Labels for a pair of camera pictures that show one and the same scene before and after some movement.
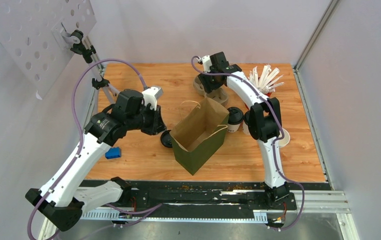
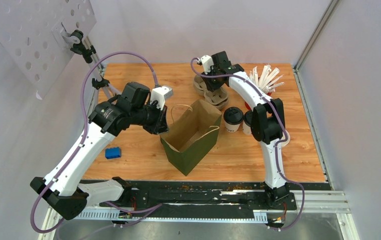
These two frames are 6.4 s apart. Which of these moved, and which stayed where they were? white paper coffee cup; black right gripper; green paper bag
Moved: green paper bag
Stayed: white paper coffee cup; black right gripper
